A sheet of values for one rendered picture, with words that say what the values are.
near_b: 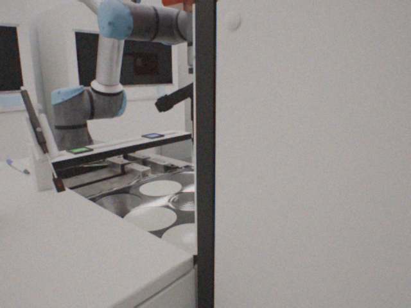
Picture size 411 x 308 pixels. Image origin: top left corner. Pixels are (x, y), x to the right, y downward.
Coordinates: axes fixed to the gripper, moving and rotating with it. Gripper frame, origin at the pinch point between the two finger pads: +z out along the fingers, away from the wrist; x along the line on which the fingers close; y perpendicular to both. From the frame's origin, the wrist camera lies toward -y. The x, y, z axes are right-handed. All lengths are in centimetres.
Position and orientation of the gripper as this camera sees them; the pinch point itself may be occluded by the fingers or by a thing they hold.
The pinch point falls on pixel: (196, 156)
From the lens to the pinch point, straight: 69.0
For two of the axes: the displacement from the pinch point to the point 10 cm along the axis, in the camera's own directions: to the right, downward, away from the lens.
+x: -0.1, -2.7, 9.6
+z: 0.0, 9.6, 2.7
